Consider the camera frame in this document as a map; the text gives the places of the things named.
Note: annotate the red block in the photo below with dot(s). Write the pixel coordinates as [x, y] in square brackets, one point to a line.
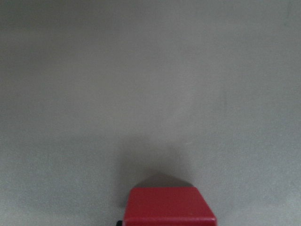
[167, 206]

